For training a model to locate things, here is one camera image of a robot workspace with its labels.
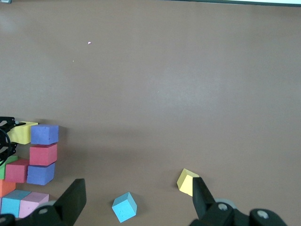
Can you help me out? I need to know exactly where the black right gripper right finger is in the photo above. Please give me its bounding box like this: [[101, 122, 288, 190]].
[[189, 177, 289, 226]]

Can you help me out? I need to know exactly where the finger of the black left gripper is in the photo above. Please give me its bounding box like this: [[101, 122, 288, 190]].
[[0, 117, 26, 132], [0, 142, 18, 165]]

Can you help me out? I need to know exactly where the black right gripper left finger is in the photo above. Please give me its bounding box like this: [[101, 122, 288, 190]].
[[0, 178, 87, 226]]

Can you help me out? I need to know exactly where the yellow foam cube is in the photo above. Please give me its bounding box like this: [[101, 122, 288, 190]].
[[7, 121, 39, 145], [176, 168, 200, 197]]

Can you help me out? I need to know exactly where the green foam cube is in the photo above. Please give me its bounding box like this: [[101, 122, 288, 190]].
[[0, 155, 19, 181]]

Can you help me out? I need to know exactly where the red foam cube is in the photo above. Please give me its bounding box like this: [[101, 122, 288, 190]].
[[5, 159, 30, 184], [29, 143, 58, 166]]

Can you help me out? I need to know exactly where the purple foam cube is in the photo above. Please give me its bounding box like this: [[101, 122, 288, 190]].
[[30, 124, 59, 145], [26, 162, 56, 186]]

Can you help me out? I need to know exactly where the orange foam cube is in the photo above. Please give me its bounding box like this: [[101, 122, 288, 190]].
[[0, 179, 16, 198]]

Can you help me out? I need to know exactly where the light pink foam cube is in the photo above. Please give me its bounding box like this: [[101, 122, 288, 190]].
[[18, 192, 49, 218]]

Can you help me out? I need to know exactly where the light blue foam cube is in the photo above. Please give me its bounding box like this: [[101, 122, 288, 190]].
[[1, 189, 32, 218], [111, 192, 138, 224]]

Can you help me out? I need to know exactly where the brown table cover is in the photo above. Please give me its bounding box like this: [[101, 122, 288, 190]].
[[0, 0, 301, 226]]

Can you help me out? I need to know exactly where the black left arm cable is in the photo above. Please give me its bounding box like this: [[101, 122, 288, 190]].
[[0, 128, 12, 165]]

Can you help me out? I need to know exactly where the white table edge rail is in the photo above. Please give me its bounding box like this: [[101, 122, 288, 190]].
[[164, 0, 301, 7]]

